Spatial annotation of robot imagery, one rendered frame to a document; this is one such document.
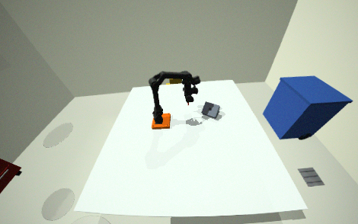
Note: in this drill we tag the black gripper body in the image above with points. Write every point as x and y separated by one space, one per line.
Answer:
189 97

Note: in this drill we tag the dark grey sloped panel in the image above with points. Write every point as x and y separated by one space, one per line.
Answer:
210 110

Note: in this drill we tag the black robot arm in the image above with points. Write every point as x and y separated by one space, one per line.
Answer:
188 80

